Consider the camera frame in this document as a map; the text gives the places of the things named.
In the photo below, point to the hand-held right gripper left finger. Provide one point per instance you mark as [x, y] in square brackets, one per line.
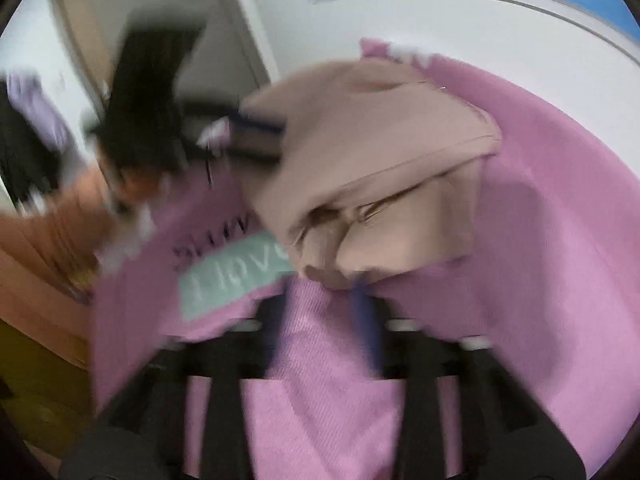
[272, 332]

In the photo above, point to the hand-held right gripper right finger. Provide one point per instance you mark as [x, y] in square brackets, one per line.
[365, 321]

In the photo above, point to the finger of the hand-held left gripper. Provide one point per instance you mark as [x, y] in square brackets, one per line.
[240, 152]
[260, 122]

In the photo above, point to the dusty pink coat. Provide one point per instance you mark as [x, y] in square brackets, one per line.
[375, 135]

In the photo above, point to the person's left hand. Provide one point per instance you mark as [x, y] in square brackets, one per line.
[134, 182]

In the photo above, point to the hanging lilac cloth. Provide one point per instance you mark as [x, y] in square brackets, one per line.
[40, 105]

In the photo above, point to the dark cloth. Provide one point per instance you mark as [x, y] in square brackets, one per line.
[25, 160]

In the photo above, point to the pink blanket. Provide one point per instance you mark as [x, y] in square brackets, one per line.
[525, 260]

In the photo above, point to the olive cloth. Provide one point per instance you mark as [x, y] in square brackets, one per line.
[40, 390]

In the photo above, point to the white door frame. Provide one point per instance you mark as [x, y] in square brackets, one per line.
[250, 15]

